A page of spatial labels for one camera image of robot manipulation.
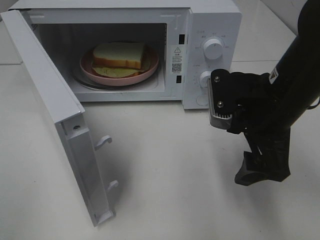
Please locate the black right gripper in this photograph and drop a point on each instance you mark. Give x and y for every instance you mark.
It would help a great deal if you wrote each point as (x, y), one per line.
(268, 158)

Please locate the round white door button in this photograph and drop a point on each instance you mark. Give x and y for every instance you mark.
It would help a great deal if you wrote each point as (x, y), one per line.
(202, 100)

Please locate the white timer knob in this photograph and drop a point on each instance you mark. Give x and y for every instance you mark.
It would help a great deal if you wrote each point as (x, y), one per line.
(204, 78)

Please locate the pink round plate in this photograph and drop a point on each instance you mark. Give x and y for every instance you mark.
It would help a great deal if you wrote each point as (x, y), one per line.
(85, 67)

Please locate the sandwich with lettuce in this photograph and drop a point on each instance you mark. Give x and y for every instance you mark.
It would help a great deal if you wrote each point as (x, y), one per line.
(120, 59)

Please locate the white microwave door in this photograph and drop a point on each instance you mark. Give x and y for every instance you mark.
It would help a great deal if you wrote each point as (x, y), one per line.
(66, 114)

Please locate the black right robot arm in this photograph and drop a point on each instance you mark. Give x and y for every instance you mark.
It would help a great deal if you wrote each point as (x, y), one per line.
(295, 81)

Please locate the upper white power knob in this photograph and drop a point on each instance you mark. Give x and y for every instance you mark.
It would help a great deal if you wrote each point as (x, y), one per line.
(213, 48)

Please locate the white warning label sticker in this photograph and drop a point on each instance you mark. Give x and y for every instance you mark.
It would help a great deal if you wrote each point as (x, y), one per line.
(177, 57)

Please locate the white microwave oven body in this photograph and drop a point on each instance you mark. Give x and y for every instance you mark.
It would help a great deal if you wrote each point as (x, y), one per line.
(67, 29)

